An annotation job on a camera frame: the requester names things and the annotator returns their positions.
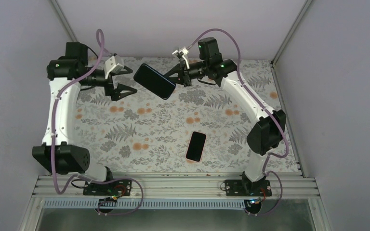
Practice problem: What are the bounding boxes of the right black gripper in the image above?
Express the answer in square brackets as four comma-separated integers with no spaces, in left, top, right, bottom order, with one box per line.
[163,60,209,87]

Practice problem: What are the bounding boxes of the black phone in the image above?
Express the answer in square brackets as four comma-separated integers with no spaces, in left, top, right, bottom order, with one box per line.
[133,63,176,100]

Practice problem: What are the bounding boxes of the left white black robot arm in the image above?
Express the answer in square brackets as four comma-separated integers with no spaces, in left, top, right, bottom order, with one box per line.
[32,42,137,195]

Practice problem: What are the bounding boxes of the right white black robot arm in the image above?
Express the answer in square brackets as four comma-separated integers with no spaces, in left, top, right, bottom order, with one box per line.
[164,37,287,196]

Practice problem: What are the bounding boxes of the floral patterned table mat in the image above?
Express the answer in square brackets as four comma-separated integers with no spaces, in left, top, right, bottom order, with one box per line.
[49,56,301,174]

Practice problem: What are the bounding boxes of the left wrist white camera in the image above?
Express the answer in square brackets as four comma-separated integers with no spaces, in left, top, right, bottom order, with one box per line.
[104,54,125,79]

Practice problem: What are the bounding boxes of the wrist white camera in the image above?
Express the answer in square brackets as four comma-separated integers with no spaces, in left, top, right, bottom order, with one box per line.
[104,54,125,79]
[172,47,190,69]

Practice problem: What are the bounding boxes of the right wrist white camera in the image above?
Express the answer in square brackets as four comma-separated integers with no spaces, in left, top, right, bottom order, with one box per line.
[172,47,190,69]

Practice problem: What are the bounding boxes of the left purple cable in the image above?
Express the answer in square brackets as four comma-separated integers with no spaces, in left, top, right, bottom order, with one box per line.
[50,28,144,216]

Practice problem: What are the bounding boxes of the purple cable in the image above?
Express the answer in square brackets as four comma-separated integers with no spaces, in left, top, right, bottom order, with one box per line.
[185,28,291,218]
[50,28,144,216]

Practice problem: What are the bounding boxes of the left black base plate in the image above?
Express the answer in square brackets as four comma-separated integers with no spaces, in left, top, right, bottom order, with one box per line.
[83,179,132,196]

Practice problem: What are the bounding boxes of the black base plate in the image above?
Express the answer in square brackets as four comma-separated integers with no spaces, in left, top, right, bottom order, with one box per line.
[83,179,132,196]
[224,180,272,197]

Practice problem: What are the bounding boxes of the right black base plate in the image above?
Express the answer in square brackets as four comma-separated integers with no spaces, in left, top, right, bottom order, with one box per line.
[224,180,272,197]

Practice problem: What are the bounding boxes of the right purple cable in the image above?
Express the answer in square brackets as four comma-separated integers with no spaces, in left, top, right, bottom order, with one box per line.
[185,28,291,218]

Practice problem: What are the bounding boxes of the aluminium mounting rail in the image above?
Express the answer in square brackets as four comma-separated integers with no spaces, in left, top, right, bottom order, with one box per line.
[33,172,320,200]

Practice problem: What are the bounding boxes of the slotted grey cable duct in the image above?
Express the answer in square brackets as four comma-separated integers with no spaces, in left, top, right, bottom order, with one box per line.
[44,198,245,210]

